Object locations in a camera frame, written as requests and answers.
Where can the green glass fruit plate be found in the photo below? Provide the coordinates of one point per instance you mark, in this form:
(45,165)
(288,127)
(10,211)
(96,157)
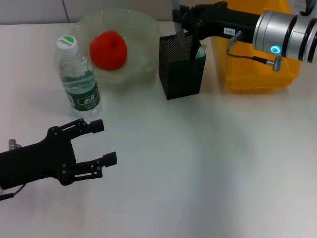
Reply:
(141,37)

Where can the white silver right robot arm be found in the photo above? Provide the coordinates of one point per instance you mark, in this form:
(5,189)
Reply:
(284,34)

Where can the green label water bottle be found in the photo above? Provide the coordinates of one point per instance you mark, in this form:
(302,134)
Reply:
(81,94)

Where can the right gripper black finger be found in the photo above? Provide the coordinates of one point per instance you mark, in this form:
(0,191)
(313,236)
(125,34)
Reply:
(189,26)
(188,11)

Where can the grey marker pen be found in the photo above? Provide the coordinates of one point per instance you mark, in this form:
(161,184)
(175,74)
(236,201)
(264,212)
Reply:
(181,37)

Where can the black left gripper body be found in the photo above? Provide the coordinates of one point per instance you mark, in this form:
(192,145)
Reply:
(44,161)

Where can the green utility knife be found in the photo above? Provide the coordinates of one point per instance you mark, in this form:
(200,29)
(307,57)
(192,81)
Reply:
(200,52)

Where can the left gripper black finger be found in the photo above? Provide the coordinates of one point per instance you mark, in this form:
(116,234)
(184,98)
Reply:
(110,158)
(97,126)

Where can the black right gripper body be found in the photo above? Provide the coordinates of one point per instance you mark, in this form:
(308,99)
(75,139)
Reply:
(218,19)

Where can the yellow plastic bin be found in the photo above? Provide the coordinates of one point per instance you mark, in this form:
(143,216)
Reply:
(257,74)

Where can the black mesh pen holder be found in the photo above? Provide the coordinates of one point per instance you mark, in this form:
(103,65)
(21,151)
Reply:
(182,77)

